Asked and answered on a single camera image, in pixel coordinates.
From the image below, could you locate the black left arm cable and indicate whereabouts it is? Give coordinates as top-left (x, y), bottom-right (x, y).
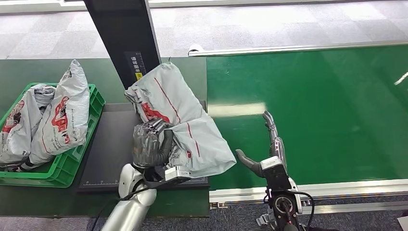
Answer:
top-left (90, 178), bottom-right (160, 231)

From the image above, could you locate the black yellow post label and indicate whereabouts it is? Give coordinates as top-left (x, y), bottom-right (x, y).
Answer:
top-left (124, 51), bottom-right (148, 82)

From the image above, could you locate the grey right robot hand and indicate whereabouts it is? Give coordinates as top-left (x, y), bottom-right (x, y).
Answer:
top-left (236, 111), bottom-right (288, 179)

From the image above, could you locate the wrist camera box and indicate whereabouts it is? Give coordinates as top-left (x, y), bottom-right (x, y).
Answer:
top-left (163, 166), bottom-right (192, 185)
top-left (260, 155), bottom-right (293, 193)

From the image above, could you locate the black scanner post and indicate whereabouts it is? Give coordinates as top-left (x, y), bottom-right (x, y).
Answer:
top-left (83, 0), bottom-right (162, 90)

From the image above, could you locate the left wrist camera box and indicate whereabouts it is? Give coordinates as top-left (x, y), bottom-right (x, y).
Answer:
top-left (163, 166), bottom-right (192, 185)

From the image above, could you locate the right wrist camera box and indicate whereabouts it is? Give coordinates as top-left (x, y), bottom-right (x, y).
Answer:
top-left (260, 155), bottom-right (293, 193)

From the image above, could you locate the aluminium conveyor side rail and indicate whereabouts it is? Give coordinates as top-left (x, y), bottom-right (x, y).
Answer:
top-left (188, 39), bottom-right (408, 58)
top-left (209, 178), bottom-right (408, 215)

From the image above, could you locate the green plastic crate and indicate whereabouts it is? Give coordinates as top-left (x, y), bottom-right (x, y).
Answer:
top-left (0, 82), bottom-right (106, 189)

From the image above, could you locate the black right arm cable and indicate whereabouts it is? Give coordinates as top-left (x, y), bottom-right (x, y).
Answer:
top-left (287, 190), bottom-right (316, 229)

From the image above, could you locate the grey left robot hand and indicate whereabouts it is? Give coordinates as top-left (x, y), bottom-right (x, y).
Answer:
top-left (132, 118), bottom-right (175, 169)

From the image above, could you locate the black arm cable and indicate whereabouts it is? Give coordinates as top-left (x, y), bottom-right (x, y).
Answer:
top-left (90, 178), bottom-right (160, 231)
top-left (287, 190), bottom-right (316, 229)

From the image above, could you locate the crumpled grey courier bag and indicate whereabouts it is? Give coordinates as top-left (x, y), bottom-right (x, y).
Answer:
top-left (0, 84), bottom-right (57, 167)

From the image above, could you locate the black scanner platform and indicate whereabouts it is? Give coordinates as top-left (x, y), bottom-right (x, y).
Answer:
top-left (77, 101), bottom-right (210, 193)

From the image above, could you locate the tall grey courier bag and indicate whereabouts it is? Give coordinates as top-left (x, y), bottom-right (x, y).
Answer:
top-left (28, 59), bottom-right (91, 166)

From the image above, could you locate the green conveyor belt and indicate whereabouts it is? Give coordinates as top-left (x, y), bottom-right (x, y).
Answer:
top-left (206, 44), bottom-right (408, 191)

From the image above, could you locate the grey courier bag red stripe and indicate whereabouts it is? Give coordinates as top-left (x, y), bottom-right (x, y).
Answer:
top-left (124, 62), bottom-right (238, 179)

